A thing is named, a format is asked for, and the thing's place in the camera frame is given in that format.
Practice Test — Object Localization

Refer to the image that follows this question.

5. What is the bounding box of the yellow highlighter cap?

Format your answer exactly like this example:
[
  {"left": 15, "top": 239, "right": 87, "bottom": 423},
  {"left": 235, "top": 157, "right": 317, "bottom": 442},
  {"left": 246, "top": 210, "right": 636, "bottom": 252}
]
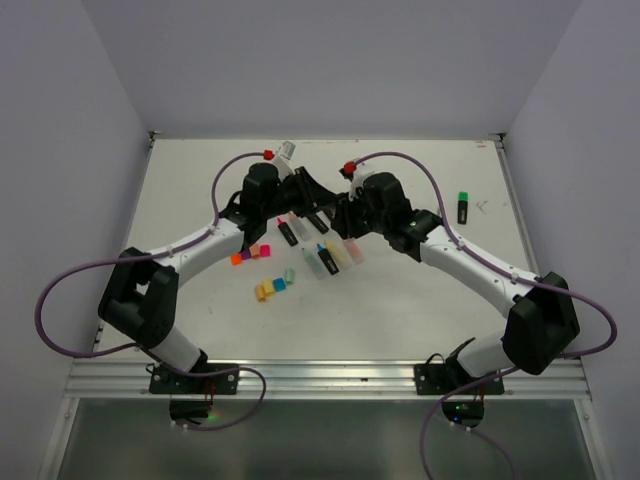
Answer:
[{"left": 263, "top": 279, "right": 275, "bottom": 297}]

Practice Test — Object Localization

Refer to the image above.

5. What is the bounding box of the blue highlighter pen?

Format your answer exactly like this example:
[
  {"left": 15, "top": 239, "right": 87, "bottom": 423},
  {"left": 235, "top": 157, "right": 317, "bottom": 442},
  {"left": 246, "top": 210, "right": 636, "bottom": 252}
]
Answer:
[{"left": 316, "top": 244, "right": 339, "bottom": 275}]

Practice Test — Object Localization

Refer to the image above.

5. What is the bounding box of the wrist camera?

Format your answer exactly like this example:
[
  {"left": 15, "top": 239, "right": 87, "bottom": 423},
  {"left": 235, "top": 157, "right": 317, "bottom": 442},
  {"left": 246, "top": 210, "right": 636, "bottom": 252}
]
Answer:
[
  {"left": 271, "top": 141, "right": 296, "bottom": 180},
  {"left": 348, "top": 168, "right": 371, "bottom": 201}
]

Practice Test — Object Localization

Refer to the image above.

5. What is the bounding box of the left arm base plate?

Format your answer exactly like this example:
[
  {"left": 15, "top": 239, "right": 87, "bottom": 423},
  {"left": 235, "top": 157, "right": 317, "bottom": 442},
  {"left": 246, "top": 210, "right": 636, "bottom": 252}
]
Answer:
[{"left": 146, "top": 363, "right": 239, "bottom": 396}]

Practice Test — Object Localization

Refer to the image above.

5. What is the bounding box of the aluminium rail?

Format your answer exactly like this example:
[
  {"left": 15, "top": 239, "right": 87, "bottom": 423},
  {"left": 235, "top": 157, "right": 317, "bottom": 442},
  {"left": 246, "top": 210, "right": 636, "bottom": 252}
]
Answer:
[
  {"left": 492, "top": 132, "right": 586, "bottom": 361},
  {"left": 63, "top": 359, "right": 591, "bottom": 401}
]

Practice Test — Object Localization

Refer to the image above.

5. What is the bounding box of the mint green highlighter cap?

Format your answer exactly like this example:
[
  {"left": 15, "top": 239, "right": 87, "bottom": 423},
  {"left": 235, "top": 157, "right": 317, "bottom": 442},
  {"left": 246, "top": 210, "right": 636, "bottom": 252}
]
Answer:
[{"left": 284, "top": 268, "right": 295, "bottom": 286}]

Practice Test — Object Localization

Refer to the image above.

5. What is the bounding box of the black pink highlighter pen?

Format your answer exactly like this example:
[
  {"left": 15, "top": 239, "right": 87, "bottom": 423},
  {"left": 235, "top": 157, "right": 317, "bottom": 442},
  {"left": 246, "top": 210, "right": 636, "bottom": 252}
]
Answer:
[{"left": 277, "top": 217, "right": 299, "bottom": 247}]

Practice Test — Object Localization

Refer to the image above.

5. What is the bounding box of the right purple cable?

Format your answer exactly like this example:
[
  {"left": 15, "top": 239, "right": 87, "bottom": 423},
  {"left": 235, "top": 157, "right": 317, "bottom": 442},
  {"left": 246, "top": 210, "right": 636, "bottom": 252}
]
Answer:
[{"left": 339, "top": 152, "right": 619, "bottom": 480}]

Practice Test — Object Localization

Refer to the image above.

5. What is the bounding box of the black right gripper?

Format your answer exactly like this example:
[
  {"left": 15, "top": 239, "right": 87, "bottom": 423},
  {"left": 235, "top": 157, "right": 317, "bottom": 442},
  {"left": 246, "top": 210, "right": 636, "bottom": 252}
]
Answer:
[{"left": 330, "top": 184, "right": 390, "bottom": 238}]

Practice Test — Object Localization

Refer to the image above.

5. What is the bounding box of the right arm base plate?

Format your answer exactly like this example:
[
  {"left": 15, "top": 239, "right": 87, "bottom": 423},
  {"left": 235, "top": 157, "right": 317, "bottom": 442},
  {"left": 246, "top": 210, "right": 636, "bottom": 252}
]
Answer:
[{"left": 413, "top": 362, "right": 505, "bottom": 396}]

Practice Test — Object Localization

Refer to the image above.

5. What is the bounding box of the orange pastel highlighter cap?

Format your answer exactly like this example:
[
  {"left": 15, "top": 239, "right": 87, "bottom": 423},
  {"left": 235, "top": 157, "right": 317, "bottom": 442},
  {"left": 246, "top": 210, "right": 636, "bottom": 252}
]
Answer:
[{"left": 256, "top": 284, "right": 269, "bottom": 302}]

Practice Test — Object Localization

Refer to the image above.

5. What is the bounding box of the blue highlighter cap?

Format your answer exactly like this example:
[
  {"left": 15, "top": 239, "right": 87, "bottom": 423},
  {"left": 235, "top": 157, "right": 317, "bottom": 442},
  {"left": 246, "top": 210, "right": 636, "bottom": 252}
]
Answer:
[{"left": 273, "top": 278, "right": 286, "bottom": 292}]

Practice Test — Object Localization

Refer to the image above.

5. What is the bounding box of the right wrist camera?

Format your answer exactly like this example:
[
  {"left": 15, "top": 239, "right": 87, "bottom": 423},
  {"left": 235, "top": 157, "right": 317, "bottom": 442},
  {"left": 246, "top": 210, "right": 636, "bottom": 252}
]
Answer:
[{"left": 348, "top": 168, "right": 371, "bottom": 201}]

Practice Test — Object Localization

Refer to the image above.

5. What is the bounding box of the aluminium front rail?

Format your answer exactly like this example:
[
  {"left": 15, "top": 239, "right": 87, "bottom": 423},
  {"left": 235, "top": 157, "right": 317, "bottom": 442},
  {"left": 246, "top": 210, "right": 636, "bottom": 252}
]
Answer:
[{"left": 63, "top": 359, "right": 591, "bottom": 401}]

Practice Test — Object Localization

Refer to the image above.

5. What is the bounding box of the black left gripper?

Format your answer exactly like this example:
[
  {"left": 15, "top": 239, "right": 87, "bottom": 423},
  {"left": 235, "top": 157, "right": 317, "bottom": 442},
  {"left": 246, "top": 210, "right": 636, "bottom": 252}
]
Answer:
[{"left": 262, "top": 166, "right": 336, "bottom": 219}]

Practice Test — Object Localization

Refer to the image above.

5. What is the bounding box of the orange pastel highlighter pen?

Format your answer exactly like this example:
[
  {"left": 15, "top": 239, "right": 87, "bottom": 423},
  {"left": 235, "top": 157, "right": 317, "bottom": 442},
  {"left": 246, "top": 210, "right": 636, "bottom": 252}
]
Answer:
[{"left": 343, "top": 239, "right": 364, "bottom": 264}]

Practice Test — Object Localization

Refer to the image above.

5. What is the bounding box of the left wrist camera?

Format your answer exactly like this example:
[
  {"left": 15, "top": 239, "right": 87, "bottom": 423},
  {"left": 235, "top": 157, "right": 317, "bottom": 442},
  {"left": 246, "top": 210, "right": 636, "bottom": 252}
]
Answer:
[{"left": 271, "top": 141, "right": 296, "bottom": 180}]

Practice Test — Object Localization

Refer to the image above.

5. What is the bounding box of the yellow pastel highlighter pen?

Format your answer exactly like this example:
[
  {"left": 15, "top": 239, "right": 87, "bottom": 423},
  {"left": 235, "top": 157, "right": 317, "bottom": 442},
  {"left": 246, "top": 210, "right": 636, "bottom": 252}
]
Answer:
[{"left": 325, "top": 240, "right": 351, "bottom": 270}]

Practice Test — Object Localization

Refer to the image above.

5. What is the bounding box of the purple black highlighter pen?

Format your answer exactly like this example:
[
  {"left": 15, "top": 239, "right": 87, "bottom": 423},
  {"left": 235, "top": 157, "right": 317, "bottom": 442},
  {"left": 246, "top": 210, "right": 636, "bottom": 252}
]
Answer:
[{"left": 307, "top": 214, "right": 329, "bottom": 235}]

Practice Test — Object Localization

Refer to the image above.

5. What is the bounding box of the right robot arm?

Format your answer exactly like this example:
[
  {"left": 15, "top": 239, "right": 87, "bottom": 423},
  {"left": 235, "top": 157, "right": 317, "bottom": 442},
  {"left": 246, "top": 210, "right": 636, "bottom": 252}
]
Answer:
[{"left": 332, "top": 171, "right": 580, "bottom": 393}]

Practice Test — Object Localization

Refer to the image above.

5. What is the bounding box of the aluminium right side rail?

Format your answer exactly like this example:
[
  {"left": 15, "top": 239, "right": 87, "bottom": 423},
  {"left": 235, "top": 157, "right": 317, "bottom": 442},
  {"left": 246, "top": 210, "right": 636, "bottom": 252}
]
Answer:
[{"left": 492, "top": 132, "right": 586, "bottom": 361}]

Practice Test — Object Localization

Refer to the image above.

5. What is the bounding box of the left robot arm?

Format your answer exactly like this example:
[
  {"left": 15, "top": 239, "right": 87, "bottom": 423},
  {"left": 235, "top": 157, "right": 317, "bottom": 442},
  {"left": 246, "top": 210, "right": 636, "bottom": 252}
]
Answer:
[{"left": 98, "top": 162, "right": 341, "bottom": 393}]

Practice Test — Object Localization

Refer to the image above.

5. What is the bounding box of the mint green highlighter pen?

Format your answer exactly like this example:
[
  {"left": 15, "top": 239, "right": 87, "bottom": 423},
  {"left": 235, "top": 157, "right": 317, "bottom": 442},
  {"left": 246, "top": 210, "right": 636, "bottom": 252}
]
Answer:
[{"left": 302, "top": 248, "right": 326, "bottom": 280}]

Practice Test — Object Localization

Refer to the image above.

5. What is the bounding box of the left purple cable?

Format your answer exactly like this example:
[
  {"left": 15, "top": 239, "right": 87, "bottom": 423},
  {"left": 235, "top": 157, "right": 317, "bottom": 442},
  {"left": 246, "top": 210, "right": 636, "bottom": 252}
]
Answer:
[{"left": 33, "top": 148, "right": 266, "bottom": 432}]

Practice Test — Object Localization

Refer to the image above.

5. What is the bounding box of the purple cable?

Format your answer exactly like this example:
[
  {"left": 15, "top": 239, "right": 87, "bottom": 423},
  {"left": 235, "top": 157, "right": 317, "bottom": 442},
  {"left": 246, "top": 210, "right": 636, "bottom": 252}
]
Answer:
[
  {"left": 33, "top": 148, "right": 266, "bottom": 432},
  {"left": 339, "top": 152, "right": 619, "bottom": 480}
]

